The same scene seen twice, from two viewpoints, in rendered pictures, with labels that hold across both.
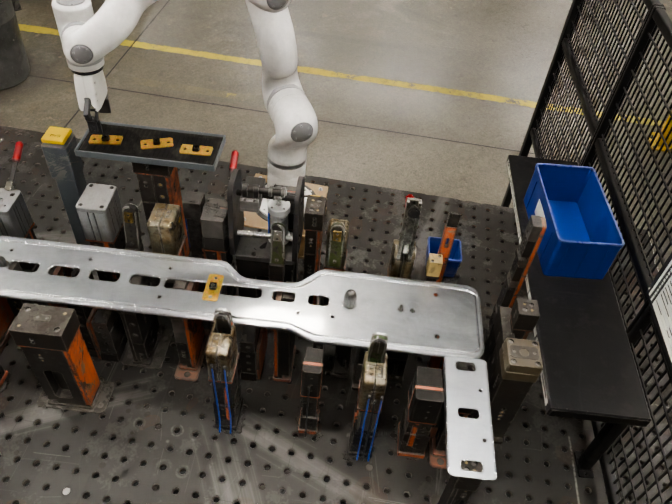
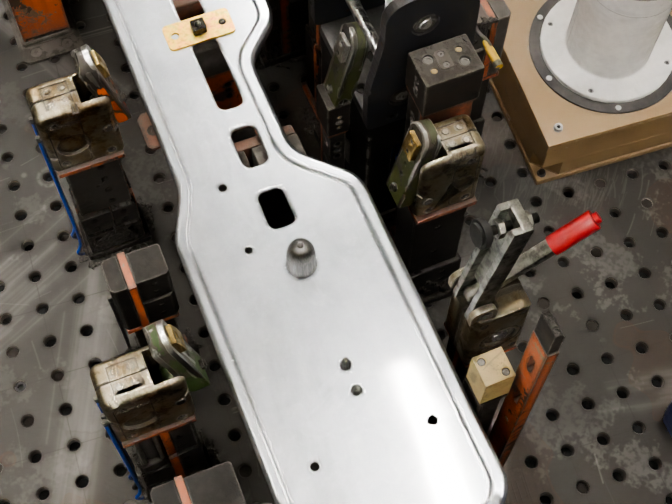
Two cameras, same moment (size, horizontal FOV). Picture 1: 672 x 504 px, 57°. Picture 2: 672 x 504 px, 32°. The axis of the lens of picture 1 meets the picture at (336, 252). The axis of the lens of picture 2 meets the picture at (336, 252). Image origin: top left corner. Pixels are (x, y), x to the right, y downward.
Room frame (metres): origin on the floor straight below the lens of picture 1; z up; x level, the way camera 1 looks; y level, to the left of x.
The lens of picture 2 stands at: (0.77, -0.56, 2.14)
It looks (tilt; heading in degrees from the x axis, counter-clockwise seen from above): 64 degrees down; 66
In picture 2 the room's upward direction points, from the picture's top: 1 degrees clockwise
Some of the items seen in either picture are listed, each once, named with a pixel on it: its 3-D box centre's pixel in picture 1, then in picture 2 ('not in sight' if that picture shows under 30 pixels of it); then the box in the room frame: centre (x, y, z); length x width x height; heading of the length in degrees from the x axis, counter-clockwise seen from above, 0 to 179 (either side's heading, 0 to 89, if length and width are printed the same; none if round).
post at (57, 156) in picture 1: (77, 200); not in sight; (1.32, 0.78, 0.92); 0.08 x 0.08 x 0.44; 89
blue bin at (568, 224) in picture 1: (569, 219); not in sight; (1.25, -0.61, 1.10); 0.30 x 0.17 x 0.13; 2
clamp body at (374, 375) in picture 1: (366, 407); (156, 424); (0.76, -0.11, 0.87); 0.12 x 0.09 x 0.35; 179
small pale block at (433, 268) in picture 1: (423, 303); (472, 423); (1.08, -0.25, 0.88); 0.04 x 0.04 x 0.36; 89
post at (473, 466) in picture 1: (456, 494); not in sight; (0.58, -0.32, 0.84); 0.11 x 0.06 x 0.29; 179
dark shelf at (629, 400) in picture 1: (564, 265); not in sight; (1.15, -0.61, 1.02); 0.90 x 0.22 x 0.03; 179
